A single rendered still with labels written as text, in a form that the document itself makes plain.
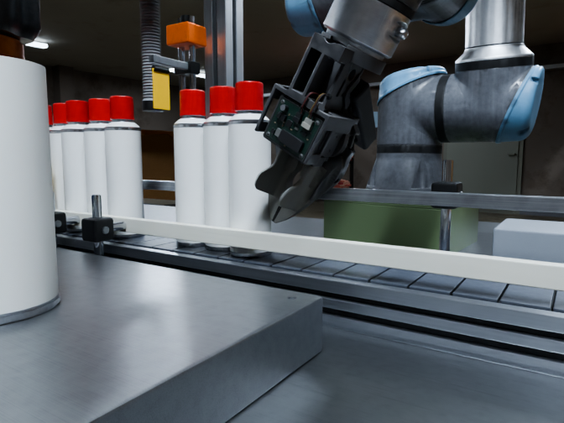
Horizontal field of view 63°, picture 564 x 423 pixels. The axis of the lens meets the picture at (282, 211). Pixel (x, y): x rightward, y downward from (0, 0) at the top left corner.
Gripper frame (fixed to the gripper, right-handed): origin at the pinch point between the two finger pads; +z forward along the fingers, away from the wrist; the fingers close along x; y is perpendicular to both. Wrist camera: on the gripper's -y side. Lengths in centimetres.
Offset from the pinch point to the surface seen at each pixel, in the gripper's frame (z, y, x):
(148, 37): -6.7, -8.1, -40.2
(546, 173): 31, -843, -8
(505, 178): 71, -842, -56
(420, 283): -4.2, 3.0, 18.0
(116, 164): 8.4, 3.1, -25.4
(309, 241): -1.4, 4.9, 6.8
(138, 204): 12.8, 0.7, -21.2
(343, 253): -2.6, 4.9, 10.6
